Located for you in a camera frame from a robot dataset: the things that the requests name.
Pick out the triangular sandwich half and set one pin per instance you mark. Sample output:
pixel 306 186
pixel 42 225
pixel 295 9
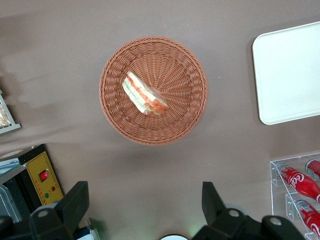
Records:
pixel 143 95

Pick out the steel warmer pan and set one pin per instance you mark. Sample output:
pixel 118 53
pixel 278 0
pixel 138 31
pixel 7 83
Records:
pixel 8 165
pixel 6 202

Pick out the clear acrylic bottle rack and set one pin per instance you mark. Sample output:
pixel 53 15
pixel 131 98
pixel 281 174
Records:
pixel 280 195

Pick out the red cola bottle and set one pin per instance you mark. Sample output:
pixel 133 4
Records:
pixel 308 217
pixel 314 168
pixel 300 183

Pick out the round brown wicker basket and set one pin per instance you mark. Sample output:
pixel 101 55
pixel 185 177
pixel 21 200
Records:
pixel 180 75

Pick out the clear bag of crackers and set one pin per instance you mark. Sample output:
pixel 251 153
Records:
pixel 3 116

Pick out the grey snack tray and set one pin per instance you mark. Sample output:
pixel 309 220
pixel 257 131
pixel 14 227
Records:
pixel 11 120

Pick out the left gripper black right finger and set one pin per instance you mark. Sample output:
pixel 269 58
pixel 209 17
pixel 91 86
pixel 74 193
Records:
pixel 215 212

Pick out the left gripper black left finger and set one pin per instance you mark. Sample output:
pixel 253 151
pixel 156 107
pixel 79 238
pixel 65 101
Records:
pixel 72 202

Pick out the black food warmer yellow panel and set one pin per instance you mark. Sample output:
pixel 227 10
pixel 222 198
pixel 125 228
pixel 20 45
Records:
pixel 42 172

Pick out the beige rectangular plastic tray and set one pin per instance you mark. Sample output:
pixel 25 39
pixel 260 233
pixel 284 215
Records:
pixel 287 75

